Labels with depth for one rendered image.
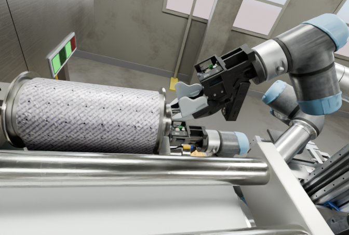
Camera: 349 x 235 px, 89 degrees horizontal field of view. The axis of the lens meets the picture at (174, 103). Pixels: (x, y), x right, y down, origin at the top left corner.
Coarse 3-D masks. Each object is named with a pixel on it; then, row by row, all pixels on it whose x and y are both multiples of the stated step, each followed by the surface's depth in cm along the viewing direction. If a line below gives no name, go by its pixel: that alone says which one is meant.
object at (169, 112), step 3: (168, 105) 40; (168, 108) 39; (168, 111) 38; (171, 111) 38; (168, 114) 38; (171, 114) 38; (168, 117) 38; (171, 117) 38; (168, 120) 37; (171, 120) 38; (168, 123) 37; (165, 126) 37; (168, 126) 38; (165, 129) 38; (168, 129) 38; (165, 132) 38; (168, 132) 38; (165, 135) 39
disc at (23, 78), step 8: (24, 72) 32; (32, 72) 34; (16, 80) 30; (24, 80) 32; (8, 88) 28; (16, 88) 30; (8, 96) 28; (8, 104) 28; (8, 112) 28; (8, 120) 29; (8, 128) 29; (8, 136) 29; (16, 136) 31; (16, 144) 31; (24, 144) 34
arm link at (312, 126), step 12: (300, 120) 65; (312, 120) 63; (324, 120) 65; (288, 132) 65; (300, 132) 63; (312, 132) 63; (276, 144) 63; (288, 144) 61; (300, 144) 62; (288, 156) 60; (240, 192) 57
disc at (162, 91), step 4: (160, 88) 41; (160, 92) 40; (164, 92) 37; (164, 96) 36; (164, 100) 35; (164, 104) 35; (164, 108) 34; (164, 112) 34; (164, 116) 34; (164, 120) 34; (164, 124) 34; (164, 128) 34; (160, 132) 35; (164, 132) 34; (160, 136) 34; (160, 140) 34; (160, 144) 35; (156, 148) 38; (156, 152) 38
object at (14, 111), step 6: (24, 84) 32; (18, 96) 30; (162, 102) 37; (12, 108) 29; (162, 108) 36; (12, 114) 29; (12, 120) 29; (18, 132) 31; (156, 138) 36; (156, 144) 38
